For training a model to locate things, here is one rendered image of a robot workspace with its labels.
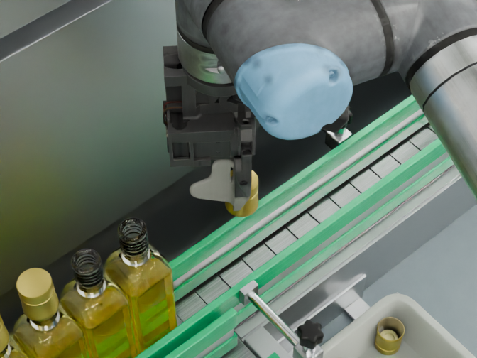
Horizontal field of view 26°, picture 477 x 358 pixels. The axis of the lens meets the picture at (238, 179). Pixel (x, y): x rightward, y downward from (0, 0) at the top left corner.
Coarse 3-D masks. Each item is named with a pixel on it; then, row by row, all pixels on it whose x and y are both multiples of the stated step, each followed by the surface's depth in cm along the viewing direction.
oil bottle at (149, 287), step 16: (112, 256) 109; (160, 256) 109; (112, 272) 109; (128, 272) 107; (144, 272) 107; (160, 272) 108; (128, 288) 107; (144, 288) 108; (160, 288) 110; (144, 304) 110; (160, 304) 113; (144, 320) 113; (160, 320) 115; (176, 320) 118; (144, 336) 115; (160, 336) 118
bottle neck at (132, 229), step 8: (120, 224) 104; (128, 224) 105; (136, 224) 105; (144, 224) 104; (120, 232) 104; (128, 232) 106; (136, 232) 106; (144, 232) 104; (120, 240) 104; (128, 240) 103; (136, 240) 103; (144, 240) 104; (128, 248) 104; (136, 248) 104; (144, 248) 105; (128, 256) 106; (136, 256) 106; (144, 256) 107; (128, 264) 107; (136, 264) 107
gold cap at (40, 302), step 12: (24, 276) 98; (36, 276) 98; (48, 276) 98; (24, 288) 98; (36, 288) 98; (48, 288) 98; (24, 300) 98; (36, 300) 98; (48, 300) 99; (24, 312) 100; (36, 312) 99; (48, 312) 100
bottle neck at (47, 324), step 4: (56, 312) 102; (52, 316) 101; (56, 316) 102; (32, 320) 102; (44, 320) 101; (48, 320) 102; (52, 320) 102; (56, 320) 103; (32, 324) 103; (36, 324) 102; (40, 324) 102; (44, 324) 102; (48, 324) 102; (52, 324) 102; (56, 324) 103; (36, 328) 103; (40, 328) 102; (44, 328) 102; (48, 328) 102
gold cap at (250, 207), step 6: (252, 174) 107; (252, 180) 107; (252, 186) 106; (252, 192) 106; (252, 198) 107; (228, 204) 109; (246, 204) 107; (252, 204) 108; (228, 210) 109; (240, 210) 108; (246, 210) 108; (252, 210) 109; (240, 216) 109; (246, 216) 109
